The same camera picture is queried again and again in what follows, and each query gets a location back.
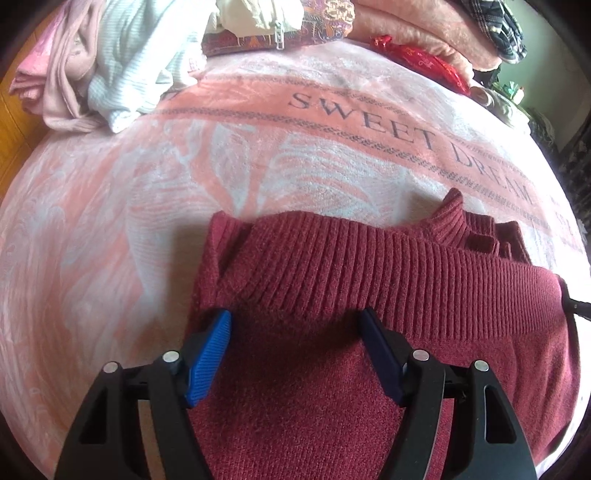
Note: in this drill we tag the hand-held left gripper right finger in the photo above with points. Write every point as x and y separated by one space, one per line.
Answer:
383 355

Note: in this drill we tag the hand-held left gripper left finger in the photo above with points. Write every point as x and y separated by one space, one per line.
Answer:
210 355

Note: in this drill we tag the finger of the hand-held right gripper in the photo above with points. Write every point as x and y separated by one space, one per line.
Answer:
577 304

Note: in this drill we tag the dark red knit sweater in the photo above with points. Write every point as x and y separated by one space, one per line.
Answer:
323 406

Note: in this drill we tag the dark patterned curtain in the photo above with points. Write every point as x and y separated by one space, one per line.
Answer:
568 152

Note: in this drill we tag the pink printed blanket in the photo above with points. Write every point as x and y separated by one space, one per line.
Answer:
138 207

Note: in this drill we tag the red embroidered pouch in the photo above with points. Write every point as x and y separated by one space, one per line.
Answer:
429 62

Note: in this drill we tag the plaid cloth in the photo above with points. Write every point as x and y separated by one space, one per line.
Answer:
503 27

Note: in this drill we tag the white striped garment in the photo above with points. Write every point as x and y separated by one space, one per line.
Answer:
134 60

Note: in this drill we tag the orange wooden wardrobe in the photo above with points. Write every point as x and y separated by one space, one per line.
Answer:
14 120

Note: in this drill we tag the mauve garment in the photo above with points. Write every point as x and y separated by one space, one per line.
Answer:
64 69

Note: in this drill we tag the folded pink fleece blanket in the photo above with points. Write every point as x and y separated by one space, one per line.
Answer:
415 25

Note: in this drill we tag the pink garment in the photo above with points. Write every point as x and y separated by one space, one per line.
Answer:
32 78

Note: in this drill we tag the paisley pillow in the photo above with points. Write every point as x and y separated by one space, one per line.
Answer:
323 23

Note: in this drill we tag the cream zippered garment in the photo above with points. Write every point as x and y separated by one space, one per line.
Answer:
249 18

